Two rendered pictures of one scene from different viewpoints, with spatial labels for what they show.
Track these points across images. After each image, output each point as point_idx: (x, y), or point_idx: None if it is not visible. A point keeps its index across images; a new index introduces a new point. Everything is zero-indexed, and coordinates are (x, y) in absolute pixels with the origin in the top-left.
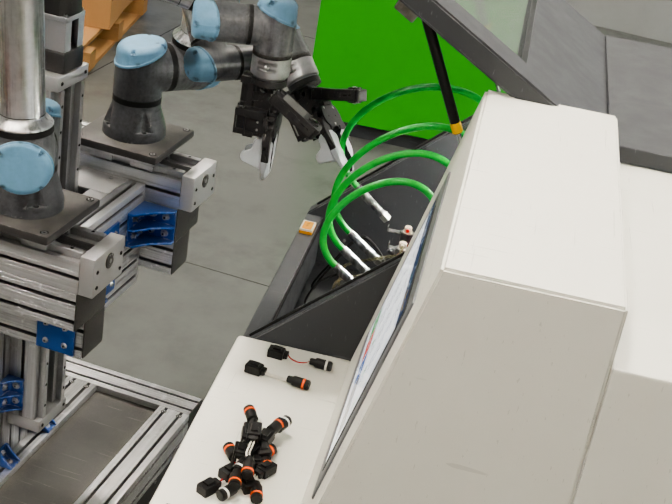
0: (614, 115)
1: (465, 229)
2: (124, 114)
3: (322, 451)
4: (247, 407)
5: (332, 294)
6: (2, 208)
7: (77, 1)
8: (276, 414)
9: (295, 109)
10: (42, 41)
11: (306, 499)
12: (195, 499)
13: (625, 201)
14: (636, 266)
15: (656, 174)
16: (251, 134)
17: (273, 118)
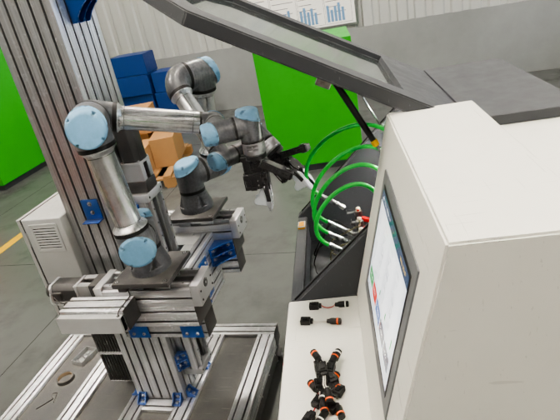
0: None
1: (440, 205)
2: (188, 200)
3: (369, 367)
4: (312, 352)
5: (334, 262)
6: (138, 275)
7: (142, 152)
8: (329, 347)
9: (276, 166)
10: (123, 178)
11: (375, 410)
12: None
13: None
14: None
15: (508, 126)
16: (257, 188)
17: (265, 175)
